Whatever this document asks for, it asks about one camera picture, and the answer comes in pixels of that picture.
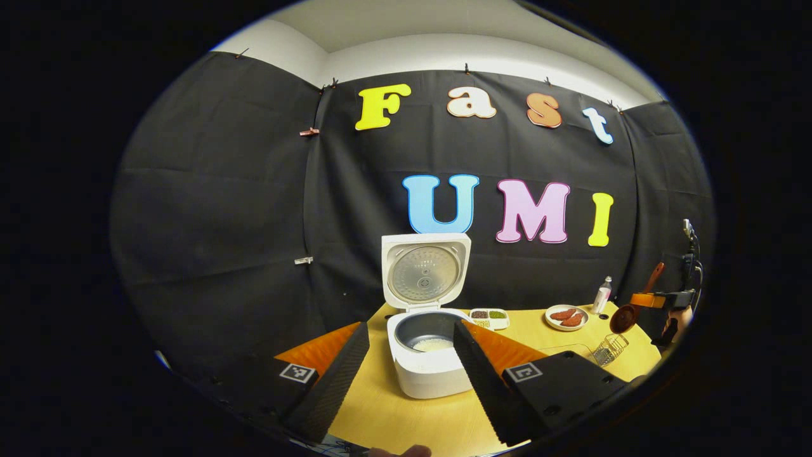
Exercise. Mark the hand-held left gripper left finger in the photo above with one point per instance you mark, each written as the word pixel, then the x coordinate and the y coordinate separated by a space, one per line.
pixel 336 387

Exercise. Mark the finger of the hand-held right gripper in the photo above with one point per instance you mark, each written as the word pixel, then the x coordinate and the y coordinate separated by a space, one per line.
pixel 672 299

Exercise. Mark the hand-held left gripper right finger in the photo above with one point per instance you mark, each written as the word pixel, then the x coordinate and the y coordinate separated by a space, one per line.
pixel 488 387

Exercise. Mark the brown wooden spoon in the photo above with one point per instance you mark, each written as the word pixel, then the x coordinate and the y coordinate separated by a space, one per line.
pixel 625 318

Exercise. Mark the white rice cooker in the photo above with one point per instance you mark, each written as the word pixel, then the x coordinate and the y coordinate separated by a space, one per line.
pixel 425 381

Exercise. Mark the white rice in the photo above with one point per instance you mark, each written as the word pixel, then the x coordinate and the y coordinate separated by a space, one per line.
pixel 432 345

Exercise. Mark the white divided bean tray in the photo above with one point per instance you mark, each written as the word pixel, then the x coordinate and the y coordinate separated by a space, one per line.
pixel 498 322

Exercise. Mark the small clear bottle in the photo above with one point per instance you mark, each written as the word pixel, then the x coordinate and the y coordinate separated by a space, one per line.
pixel 602 298

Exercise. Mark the white round plate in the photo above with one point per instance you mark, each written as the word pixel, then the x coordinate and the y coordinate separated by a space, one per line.
pixel 550 322

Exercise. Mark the red sausage piece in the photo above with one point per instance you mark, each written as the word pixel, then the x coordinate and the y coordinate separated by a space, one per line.
pixel 573 320
pixel 562 314

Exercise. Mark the black backdrop cloth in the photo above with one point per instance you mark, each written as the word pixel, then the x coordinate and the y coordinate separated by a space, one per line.
pixel 203 222

